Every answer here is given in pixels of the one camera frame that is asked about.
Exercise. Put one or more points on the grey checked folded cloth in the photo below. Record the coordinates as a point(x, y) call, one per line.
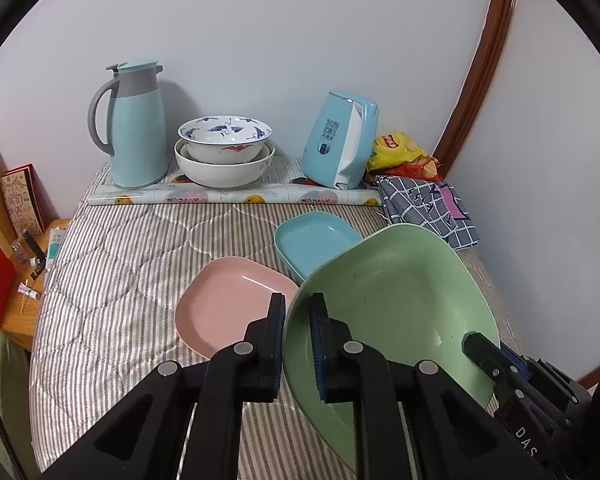
point(420, 205)

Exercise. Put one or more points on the wooden nightstand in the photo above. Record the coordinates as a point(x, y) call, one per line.
point(25, 312)

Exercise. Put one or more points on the patterned brown book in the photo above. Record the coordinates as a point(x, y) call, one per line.
point(22, 200)

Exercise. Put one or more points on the white ceramic bowl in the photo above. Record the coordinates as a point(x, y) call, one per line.
point(220, 175)

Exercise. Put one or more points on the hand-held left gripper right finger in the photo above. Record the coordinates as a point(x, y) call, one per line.
point(316, 342)

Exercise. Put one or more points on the white teal tube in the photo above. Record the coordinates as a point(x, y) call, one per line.
point(56, 247)

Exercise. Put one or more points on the yellow snack bag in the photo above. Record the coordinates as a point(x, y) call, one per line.
point(395, 147)

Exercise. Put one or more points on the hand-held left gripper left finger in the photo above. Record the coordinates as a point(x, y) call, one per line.
point(279, 332)

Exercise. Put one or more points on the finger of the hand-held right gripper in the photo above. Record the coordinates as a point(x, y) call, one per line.
point(482, 355)
point(514, 362)

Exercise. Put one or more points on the brown wooden rail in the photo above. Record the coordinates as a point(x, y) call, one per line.
point(591, 375)

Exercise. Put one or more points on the small black bottle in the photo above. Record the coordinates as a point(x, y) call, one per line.
point(34, 252)

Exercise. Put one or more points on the blue plastic plate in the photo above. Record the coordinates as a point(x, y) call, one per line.
point(310, 240)

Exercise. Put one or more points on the brown wooden door frame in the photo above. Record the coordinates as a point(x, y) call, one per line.
point(485, 60)

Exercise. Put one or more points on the green plastic plate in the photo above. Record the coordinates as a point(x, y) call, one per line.
point(405, 290)

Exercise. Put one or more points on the striped quilted blanket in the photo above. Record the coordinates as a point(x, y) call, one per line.
point(120, 260)

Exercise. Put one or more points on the pink plastic plate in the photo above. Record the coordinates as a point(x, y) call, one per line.
point(220, 305)

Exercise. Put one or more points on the light blue electric kettle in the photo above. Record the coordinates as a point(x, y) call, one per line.
point(330, 140)

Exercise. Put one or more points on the light blue thermos jug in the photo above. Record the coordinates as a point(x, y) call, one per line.
point(135, 135)

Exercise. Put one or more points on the small white tube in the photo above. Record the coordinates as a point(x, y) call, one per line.
point(29, 291)

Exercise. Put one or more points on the red snack bag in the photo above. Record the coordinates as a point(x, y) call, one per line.
point(427, 165)

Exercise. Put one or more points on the blue patterned ceramic bowl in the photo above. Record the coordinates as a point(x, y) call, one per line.
point(220, 130)

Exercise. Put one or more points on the rolled fruit print table cover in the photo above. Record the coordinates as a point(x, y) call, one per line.
point(230, 195)

